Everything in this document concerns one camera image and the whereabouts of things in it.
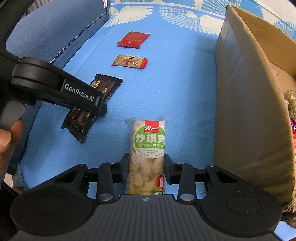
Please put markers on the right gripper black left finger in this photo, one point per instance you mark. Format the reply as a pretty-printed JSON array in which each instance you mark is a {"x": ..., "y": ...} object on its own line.
[{"x": 69, "y": 199}]

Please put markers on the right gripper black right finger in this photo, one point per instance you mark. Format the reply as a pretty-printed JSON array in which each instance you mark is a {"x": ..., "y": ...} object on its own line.
[{"x": 226, "y": 202}]

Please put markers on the black chocolate wafer pack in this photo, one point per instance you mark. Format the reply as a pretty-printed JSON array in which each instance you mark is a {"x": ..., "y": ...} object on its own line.
[{"x": 80, "y": 120}]

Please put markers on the green-label sachima pack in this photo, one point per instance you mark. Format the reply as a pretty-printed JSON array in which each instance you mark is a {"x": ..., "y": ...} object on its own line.
[{"x": 146, "y": 157}]

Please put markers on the red square snack packet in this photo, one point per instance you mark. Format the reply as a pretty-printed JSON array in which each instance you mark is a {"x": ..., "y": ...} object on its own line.
[{"x": 133, "y": 40}]

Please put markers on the person's left hand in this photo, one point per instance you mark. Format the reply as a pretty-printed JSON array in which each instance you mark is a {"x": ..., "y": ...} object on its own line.
[{"x": 9, "y": 139}]

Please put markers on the blue fabric sofa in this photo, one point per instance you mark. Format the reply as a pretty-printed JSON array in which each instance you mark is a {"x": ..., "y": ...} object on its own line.
[{"x": 56, "y": 31}]

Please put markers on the red long wafer pack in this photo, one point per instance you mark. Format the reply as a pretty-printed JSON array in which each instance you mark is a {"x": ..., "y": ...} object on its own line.
[{"x": 293, "y": 125}]

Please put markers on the small orange candy packet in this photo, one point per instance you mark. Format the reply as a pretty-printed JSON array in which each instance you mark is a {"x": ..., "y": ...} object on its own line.
[{"x": 130, "y": 61}]

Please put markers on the clear bag of nuts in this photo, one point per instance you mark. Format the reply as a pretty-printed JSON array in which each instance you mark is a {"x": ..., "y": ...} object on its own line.
[{"x": 290, "y": 97}]

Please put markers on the brown cardboard box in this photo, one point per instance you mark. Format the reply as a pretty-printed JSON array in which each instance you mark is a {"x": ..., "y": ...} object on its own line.
[{"x": 253, "y": 136}]

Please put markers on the blue fan-pattern sofa cover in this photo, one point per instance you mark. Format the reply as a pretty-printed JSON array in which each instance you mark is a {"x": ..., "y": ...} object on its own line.
[{"x": 178, "y": 85}]

